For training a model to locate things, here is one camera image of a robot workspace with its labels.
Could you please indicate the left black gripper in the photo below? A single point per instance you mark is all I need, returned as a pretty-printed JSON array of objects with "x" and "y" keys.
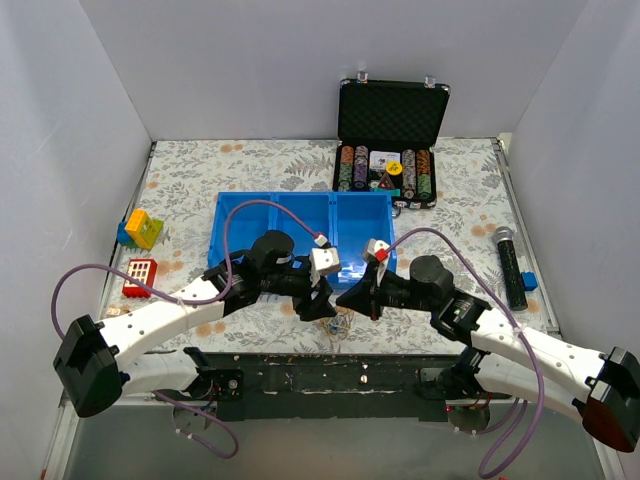
[{"x": 314, "y": 291}]

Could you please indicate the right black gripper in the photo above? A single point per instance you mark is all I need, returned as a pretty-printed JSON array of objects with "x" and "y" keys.
[{"x": 374, "y": 291}]

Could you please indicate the blue plastic divided bin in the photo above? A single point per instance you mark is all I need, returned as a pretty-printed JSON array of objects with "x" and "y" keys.
[{"x": 348, "y": 220}]

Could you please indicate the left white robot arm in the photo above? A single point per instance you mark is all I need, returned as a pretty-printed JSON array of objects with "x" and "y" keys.
[{"x": 98, "y": 362}]

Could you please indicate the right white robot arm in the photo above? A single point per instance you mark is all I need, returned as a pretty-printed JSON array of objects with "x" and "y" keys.
[{"x": 598, "y": 390}]

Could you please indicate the black handheld microphone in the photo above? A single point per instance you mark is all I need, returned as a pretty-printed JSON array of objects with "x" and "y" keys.
[{"x": 514, "y": 285}]

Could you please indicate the small blue toy brick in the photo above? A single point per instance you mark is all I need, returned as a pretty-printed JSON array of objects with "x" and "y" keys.
[{"x": 529, "y": 281}]

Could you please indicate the red white toy block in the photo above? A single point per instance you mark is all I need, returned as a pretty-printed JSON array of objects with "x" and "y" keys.
[{"x": 142, "y": 270}]

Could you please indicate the colourful toy brick stack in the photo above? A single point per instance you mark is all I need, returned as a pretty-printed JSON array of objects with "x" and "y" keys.
[{"x": 139, "y": 230}]

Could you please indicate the black poker chip case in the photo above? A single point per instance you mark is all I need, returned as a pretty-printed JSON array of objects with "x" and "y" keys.
[{"x": 387, "y": 132}]

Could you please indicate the small red white toy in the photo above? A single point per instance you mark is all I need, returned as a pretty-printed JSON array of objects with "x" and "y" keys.
[{"x": 112, "y": 312}]

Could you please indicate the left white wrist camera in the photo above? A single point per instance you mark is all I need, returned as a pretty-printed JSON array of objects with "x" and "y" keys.
[{"x": 324, "y": 258}]

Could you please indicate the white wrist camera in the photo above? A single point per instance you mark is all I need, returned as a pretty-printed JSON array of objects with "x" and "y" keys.
[
  {"x": 376, "y": 250},
  {"x": 324, "y": 258}
]

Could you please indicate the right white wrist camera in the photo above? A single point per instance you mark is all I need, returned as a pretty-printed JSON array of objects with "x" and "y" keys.
[{"x": 376, "y": 250}]

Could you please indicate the aluminium frame rail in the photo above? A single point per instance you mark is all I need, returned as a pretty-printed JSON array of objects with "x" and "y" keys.
[{"x": 129, "y": 400}]

